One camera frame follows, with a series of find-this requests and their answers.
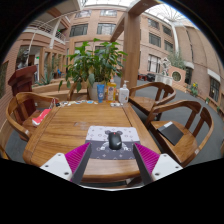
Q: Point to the dark red wooden podium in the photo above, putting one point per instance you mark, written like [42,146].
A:
[21,80]

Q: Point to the black computer mouse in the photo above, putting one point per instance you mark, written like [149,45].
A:
[115,141]

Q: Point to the green potted plant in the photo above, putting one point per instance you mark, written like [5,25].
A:
[93,63]

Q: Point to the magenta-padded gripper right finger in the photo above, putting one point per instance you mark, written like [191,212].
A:
[163,165]

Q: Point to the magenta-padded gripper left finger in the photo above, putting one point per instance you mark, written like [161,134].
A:
[58,165]

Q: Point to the white pump bottle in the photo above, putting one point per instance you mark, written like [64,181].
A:
[124,95]

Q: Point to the yellow bottle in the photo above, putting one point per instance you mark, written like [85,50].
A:
[111,91]

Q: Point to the red and white bag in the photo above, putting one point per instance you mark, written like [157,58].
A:
[41,117]

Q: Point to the white statue on pedestal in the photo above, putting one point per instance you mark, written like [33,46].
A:
[166,68]

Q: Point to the dark bust statue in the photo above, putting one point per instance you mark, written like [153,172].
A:
[22,59]

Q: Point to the blue tube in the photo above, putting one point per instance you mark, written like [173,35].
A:
[101,94]

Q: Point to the black notebook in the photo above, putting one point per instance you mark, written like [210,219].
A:
[170,133]

